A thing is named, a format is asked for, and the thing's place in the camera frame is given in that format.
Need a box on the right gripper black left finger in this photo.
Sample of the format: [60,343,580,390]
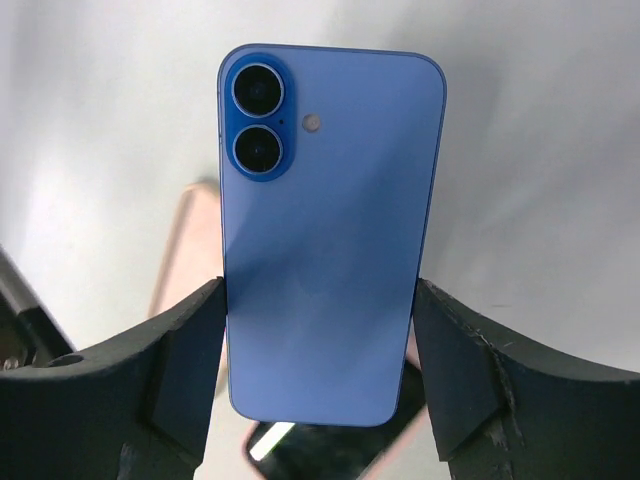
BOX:
[1,278,226,479]

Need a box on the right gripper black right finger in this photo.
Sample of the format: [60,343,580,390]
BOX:
[413,280,639,479]

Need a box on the pink phone case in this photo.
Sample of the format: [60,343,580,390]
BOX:
[241,324,431,480]

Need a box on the beige phone case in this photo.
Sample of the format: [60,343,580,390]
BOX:
[148,182,226,396]

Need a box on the blue phone case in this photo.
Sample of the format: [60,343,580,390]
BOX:
[218,44,447,427]

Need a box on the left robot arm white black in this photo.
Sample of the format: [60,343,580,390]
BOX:
[1,248,73,371]

